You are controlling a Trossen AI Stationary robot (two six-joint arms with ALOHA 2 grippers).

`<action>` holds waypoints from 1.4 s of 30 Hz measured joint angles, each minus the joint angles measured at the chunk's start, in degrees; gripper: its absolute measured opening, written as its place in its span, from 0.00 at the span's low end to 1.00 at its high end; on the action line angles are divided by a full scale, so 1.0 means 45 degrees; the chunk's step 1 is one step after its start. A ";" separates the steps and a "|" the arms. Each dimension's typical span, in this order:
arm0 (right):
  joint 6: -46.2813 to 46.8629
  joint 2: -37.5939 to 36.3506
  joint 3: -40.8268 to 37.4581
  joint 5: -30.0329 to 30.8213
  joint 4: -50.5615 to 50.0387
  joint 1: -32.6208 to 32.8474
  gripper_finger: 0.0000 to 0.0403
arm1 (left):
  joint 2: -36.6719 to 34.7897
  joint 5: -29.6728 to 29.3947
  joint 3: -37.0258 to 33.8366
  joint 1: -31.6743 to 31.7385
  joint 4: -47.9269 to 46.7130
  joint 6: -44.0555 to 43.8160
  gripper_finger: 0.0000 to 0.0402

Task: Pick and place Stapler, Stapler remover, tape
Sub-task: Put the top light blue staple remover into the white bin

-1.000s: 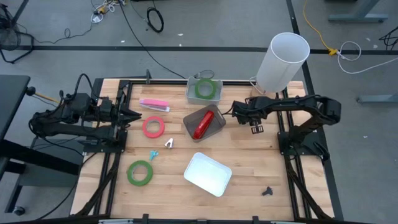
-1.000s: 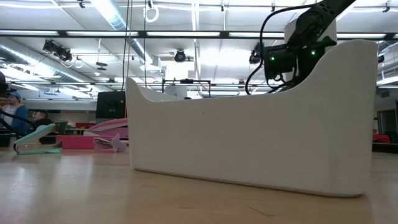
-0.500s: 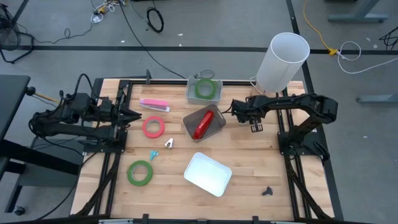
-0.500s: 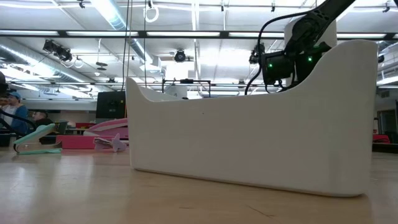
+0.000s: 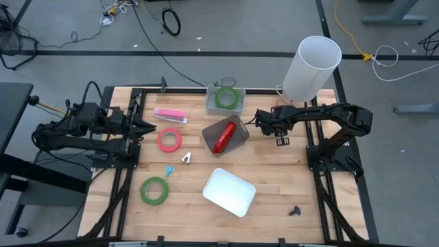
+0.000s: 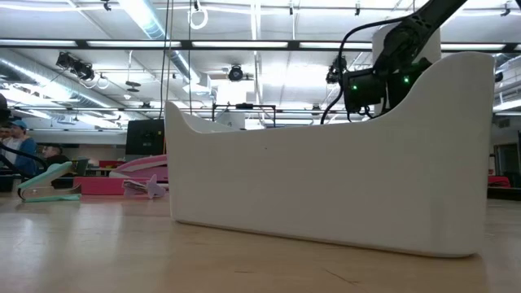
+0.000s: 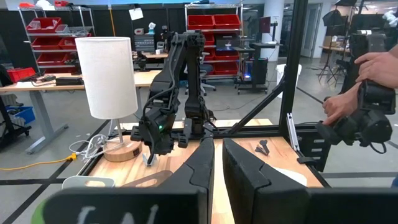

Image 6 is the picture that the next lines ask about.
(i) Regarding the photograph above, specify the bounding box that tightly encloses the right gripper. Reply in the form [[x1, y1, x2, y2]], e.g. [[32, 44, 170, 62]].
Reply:
[[343, 68, 388, 116]]

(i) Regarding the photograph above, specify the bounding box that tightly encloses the pink stapler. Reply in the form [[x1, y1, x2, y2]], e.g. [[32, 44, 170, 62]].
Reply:
[[109, 154, 169, 183]]

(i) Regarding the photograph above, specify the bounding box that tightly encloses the teal staple remover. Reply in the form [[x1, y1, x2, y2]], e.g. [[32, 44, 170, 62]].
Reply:
[[17, 160, 82, 203]]

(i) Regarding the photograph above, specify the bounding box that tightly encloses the black overhead light bar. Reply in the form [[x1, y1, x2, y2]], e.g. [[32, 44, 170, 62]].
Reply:
[[0, 38, 521, 52]]

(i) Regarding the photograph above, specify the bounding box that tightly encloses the white plastic bin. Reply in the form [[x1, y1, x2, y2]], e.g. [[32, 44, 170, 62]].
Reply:
[[164, 51, 496, 259]]

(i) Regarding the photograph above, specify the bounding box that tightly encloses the red background object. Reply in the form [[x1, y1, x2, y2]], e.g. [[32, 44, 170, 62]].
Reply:
[[488, 175, 512, 189]]

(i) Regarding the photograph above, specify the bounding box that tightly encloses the black cabinet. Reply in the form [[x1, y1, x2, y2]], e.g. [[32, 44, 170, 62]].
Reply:
[[125, 118, 166, 156]]

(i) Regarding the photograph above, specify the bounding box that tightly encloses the grey chair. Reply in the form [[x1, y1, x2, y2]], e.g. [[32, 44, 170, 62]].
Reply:
[[72, 157, 90, 177]]

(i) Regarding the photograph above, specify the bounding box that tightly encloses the person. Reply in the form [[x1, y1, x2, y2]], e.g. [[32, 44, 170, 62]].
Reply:
[[42, 142, 71, 168], [0, 119, 38, 177]]

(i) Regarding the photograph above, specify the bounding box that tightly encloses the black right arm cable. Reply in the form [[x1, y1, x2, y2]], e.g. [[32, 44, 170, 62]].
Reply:
[[320, 15, 412, 125]]

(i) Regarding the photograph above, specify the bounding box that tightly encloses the hanging black cable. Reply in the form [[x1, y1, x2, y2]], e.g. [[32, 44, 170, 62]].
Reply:
[[187, 0, 194, 116], [158, 0, 172, 120]]

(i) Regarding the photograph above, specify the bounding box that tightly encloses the white hanging ring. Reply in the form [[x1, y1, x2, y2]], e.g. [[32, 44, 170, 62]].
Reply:
[[187, 7, 208, 30]]

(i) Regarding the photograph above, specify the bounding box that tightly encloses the silver ventilation duct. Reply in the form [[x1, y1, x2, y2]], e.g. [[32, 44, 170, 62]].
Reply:
[[117, 0, 203, 85], [0, 48, 123, 119]]

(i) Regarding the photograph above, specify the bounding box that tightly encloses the black looped cable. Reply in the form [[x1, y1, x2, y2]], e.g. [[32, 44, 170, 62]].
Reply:
[[0, 142, 46, 180]]

